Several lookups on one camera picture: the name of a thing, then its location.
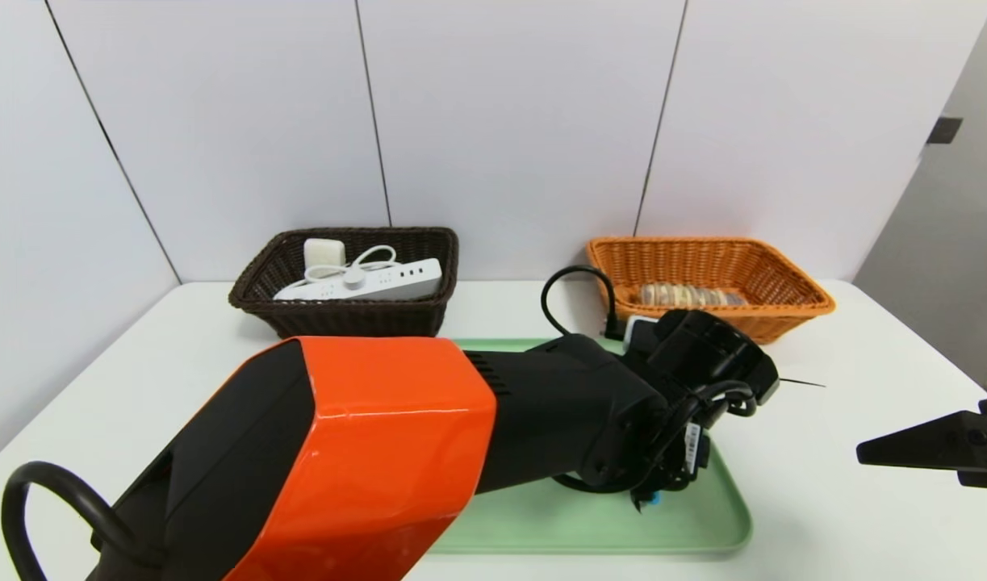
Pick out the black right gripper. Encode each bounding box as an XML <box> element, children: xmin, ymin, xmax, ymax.
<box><xmin>855</xmin><ymin>385</ymin><xmax>987</xmax><ymax>491</ymax></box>

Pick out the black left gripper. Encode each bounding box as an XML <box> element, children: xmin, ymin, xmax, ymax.
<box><xmin>629</xmin><ymin>422</ymin><xmax>711</xmax><ymax>514</ymax></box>

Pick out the brown striped bread loaf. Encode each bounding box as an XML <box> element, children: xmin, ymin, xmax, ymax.
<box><xmin>632</xmin><ymin>282</ymin><xmax>748</xmax><ymax>308</ymax></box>

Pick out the white power strip with cord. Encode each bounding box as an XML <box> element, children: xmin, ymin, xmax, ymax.
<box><xmin>273</xmin><ymin>245</ymin><xmax>445</xmax><ymax>302</ymax></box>

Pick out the orange wicker basket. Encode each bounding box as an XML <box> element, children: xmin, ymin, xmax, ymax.
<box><xmin>586</xmin><ymin>236</ymin><xmax>837</xmax><ymax>346</ymax></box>

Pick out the dark brown wicker basket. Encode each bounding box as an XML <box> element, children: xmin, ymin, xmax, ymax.
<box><xmin>228</xmin><ymin>226</ymin><xmax>460</xmax><ymax>340</ymax></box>

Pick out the light green plastic tray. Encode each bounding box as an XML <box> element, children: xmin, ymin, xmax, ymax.
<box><xmin>424</xmin><ymin>337</ymin><xmax>754</xmax><ymax>556</ymax></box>

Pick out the black left wrist camera cable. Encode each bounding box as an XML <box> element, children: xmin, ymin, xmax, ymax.
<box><xmin>540</xmin><ymin>264</ymin><xmax>625</xmax><ymax>341</ymax></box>

